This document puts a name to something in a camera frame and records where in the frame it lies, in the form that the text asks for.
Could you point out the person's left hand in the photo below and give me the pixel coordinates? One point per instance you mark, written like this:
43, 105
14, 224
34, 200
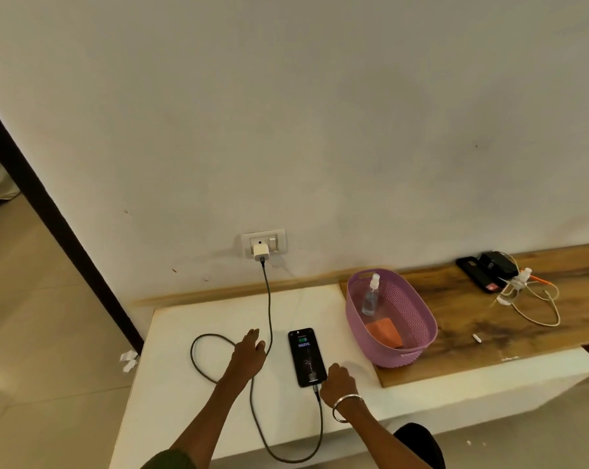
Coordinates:
247, 357

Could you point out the dark door frame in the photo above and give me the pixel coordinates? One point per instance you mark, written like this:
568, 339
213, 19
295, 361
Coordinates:
45, 200

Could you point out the person's left thumb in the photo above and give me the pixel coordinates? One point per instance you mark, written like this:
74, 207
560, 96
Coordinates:
261, 345

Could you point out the silver bangle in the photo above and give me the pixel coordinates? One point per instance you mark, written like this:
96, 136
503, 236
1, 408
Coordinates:
334, 410

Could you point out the black phone in case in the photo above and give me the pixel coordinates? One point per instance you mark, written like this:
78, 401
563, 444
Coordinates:
475, 275

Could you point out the white wall socket plate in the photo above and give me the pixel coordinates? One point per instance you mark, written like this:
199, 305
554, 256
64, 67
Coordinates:
276, 241

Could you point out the white low cabinet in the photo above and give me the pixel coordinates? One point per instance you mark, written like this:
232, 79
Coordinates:
177, 385

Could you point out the person's left forearm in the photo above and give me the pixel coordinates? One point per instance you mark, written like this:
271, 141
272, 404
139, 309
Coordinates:
207, 418

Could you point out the white paper scrap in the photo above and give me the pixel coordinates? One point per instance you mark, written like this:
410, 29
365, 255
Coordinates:
128, 357
129, 366

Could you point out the person's dark trouser leg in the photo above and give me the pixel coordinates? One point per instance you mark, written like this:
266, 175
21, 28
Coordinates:
419, 446

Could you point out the purple woven plastic basket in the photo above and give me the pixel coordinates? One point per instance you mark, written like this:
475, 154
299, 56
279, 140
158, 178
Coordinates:
411, 332

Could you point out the black smartphone with lit screen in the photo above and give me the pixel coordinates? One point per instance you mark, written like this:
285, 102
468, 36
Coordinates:
306, 357

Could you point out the wooden board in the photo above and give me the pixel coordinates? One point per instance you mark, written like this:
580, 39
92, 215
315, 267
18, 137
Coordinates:
480, 315

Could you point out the black power adapter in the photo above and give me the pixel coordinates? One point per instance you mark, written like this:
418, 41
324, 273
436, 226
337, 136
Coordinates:
496, 263

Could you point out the green sleeve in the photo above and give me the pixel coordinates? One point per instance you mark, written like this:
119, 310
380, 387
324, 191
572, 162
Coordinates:
169, 461

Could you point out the person's right fingers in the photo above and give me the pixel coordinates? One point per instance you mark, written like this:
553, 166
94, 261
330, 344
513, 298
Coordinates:
336, 369

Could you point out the person's right forearm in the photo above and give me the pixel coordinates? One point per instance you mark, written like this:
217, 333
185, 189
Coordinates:
376, 437

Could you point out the person's right hand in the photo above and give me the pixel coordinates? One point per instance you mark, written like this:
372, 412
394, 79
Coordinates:
339, 386

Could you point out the white charger plug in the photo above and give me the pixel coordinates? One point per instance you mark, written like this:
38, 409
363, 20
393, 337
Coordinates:
261, 251

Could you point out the small white cap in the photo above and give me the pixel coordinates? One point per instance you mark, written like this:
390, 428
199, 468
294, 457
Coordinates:
477, 337

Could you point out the orange cloth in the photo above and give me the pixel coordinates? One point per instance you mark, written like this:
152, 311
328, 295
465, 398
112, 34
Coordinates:
384, 333

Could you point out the clear spray bottle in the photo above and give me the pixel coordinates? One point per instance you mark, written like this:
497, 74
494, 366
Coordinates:
371, 300

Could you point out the wooden wall trim strip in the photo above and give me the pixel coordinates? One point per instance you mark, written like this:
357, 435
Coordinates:
235, 290

